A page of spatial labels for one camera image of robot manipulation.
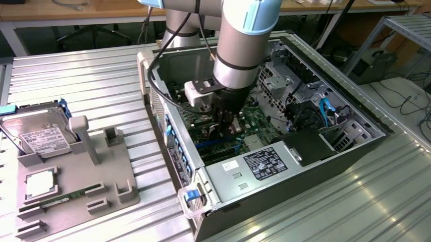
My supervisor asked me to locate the hard disk blue carrier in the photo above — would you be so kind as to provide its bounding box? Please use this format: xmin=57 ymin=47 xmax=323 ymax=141
xmin=0 ymin=99 xmax=75 ymax=159

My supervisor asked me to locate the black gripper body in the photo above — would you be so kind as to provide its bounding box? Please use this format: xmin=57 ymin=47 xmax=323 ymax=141
xmin=214 ymin=85 xmax=253 ymax=116

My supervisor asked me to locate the grey metal shelf frame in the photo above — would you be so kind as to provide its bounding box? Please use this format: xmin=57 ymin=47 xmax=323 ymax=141
xmin=343 ymin=15 xmax=431 ymax=84

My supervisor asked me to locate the metal disk bay cage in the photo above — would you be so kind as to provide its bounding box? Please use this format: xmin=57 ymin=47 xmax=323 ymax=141
xmin=261 ymin=41 xmax=326 ymax=114

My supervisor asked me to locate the black box on floor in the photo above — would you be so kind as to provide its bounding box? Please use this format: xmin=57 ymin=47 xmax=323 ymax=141
xmin=350 ymin=50 xmax=400 ymax=86

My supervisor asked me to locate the open black PC case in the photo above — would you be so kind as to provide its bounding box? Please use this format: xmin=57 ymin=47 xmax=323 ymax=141
xmin=137 ymin=35 xmax=396 ymax=242

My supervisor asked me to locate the grey parts rack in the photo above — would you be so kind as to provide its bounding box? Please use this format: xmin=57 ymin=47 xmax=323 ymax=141
xmin=15 ymin=115 xmax=141 ymax=240

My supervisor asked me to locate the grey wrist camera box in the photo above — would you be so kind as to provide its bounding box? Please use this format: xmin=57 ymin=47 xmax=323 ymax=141
xmin=185 ymin=79 xmax=221 ymax=112

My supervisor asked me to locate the silver CPU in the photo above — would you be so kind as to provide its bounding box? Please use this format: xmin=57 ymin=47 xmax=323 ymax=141
xmin=26 ymin=173 xmax=58 ymax=200

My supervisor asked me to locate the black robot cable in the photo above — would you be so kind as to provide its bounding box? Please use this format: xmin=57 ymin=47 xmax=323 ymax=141
xmin=147 ymin=0 xmax=219 ymax=116

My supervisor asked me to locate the blue SATA wire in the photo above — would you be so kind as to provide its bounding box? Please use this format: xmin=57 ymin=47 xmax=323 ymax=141
xmin=318 ymin=97 xmax=335 ymax=130

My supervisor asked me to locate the black office chair base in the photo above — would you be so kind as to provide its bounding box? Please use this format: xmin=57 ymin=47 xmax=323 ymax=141
xmin=55 ymin=24 xmax=133 ymax=50

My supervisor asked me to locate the wooden desk white frame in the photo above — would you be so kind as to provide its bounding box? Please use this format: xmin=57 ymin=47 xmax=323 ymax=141
xmin=0 ymin=0 xmax=426 ymax=57

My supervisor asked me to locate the silver power supply unit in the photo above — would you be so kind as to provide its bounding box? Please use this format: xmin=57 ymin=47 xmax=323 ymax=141
xmin=205 ymin=140 xmax=305 ymax=204

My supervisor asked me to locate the black floor cable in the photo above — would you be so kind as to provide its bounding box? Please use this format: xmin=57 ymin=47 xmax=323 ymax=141
xmin=369 ymin=82 xmax=431 ymax=127

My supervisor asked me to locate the green RAM stick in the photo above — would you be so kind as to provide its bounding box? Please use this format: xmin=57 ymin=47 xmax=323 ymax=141
xmin=41 ymin=188 xmax=102 ymax=210

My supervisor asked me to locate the silver chipset heatsink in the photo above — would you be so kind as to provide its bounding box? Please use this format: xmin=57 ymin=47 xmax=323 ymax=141
xmin=243 ymin=136 xmax=266 ymax=150

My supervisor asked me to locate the green motherboard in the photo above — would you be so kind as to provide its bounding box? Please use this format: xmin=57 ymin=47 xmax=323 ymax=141
xmin=169 ymin=80 xmax=291 ymax=164

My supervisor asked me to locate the blue expansion slot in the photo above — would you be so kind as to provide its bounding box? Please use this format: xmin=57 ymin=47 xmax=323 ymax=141
xmin=197 ymin=139 xmax=239 ymax=150

